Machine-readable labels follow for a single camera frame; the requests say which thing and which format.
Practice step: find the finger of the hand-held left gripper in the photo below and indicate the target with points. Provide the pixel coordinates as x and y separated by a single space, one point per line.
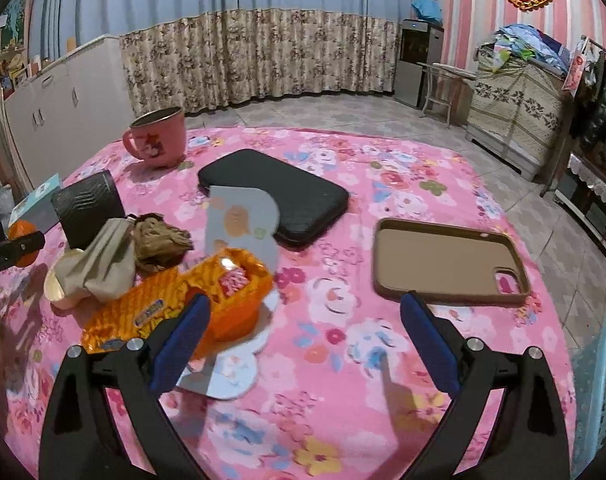
13 250

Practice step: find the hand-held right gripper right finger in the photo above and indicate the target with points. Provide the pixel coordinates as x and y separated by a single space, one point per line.
430 345

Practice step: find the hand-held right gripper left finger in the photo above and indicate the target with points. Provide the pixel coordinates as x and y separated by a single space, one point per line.
183 345

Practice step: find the cream round bowl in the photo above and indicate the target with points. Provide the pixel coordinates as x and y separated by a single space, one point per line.
55 285

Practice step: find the orange snack wrapper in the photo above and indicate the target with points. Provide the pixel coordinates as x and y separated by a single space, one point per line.
133 310

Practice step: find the black ribbed case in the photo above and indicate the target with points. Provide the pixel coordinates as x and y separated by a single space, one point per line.
88 205

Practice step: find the beige cloth bag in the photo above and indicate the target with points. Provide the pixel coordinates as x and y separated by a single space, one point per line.
103 265

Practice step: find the brown toy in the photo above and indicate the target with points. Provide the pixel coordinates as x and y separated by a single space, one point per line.
158 245

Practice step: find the light blue card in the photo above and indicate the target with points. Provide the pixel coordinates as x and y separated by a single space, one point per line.
218 200

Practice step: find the teal plastic basket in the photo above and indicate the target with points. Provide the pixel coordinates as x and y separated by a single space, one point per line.
603 400

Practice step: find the white plastic bag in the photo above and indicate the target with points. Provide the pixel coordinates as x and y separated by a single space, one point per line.
3 205

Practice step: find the teal tissue box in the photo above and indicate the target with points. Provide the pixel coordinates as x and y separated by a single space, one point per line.
33 205

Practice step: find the pink floral tablecloth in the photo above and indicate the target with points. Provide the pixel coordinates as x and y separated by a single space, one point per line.
358 335

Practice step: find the brown phone case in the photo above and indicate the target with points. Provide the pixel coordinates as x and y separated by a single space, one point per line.
433 260

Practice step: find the white cabinet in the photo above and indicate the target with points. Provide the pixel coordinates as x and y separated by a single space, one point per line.
83 90

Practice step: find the pink cartoon cup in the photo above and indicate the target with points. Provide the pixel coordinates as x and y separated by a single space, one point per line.
158 142

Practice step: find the black leather pad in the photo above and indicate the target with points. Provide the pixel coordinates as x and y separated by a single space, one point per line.
283 185

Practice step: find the low cabinet with lace cloth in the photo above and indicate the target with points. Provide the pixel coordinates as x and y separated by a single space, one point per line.
593 200

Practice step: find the blue floral curtain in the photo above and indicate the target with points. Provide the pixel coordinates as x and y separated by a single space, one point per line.
158 60
308 50

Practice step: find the floral covered cabinet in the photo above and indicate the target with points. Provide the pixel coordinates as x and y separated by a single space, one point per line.
523 105

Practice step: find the grey water dispenser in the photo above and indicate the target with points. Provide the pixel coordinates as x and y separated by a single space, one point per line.
413 60

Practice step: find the clothes rack with clothes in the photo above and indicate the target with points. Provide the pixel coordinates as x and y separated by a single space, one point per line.
598 95

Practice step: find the pile of clothes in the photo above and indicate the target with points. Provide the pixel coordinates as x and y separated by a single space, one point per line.
533 40

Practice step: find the blue bottle cover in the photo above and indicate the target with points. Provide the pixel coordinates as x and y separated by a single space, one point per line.
427 9

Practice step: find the wall poster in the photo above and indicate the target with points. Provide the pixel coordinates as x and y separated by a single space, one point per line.
15 15

